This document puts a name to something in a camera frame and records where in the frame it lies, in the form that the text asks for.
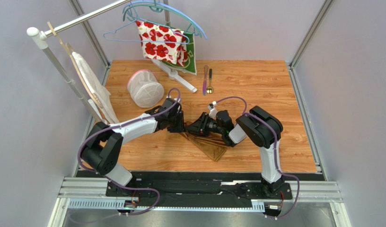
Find gold spoon black handle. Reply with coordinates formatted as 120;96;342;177
206;69;214;94

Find blue plastic hanger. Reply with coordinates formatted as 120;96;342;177
125;0;209;40

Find aluminium frame rail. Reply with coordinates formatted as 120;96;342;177
58;177;343;212

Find red floral cloth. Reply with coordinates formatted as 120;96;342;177
135;20;187;66

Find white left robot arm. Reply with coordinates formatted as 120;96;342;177
78;97;184;191

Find purple handled knife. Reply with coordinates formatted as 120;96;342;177
202;65;209;96

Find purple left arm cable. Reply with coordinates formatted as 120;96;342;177
77;87;182;216

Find white mesh laundry basket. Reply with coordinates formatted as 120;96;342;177
127;70;165;108

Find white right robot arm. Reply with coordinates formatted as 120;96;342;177
185;106;284;197

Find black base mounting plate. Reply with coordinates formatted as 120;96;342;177
105;171;296;206

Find white mesh garment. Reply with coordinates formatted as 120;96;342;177
70;52;119;124

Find light blue wire hanger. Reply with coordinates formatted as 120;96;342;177
103;18;191;46

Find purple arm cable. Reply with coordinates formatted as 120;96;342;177
211;96;301;220
77;87;182;216

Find brown cloth napkin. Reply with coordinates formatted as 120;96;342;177
180;131;229;162

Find wooden hanger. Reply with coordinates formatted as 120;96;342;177
47;21;114;109

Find teal plastic hanger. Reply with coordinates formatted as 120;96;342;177
122;0;200;35

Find green patterned cloth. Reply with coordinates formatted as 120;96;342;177
161;32;196;75

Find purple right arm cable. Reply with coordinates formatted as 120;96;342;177
211;96;301;220

